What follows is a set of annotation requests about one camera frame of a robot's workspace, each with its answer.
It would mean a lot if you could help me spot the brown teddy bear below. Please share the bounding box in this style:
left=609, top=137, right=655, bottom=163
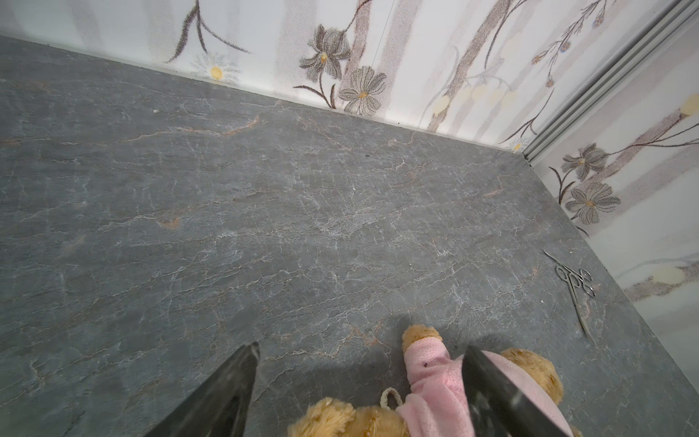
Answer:
left=286, top=324, right=584, bottom=437

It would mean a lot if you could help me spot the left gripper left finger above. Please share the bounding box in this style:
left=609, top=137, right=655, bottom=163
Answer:
left=147, top=342, right=260, bottom=437

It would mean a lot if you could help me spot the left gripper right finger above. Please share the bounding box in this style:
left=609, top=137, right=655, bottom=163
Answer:
left=462, top=346, right=571, bottom=436

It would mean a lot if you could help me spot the pink teddy hoodie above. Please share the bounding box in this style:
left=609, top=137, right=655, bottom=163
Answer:
left=398, top=325, right=573, bottom=436

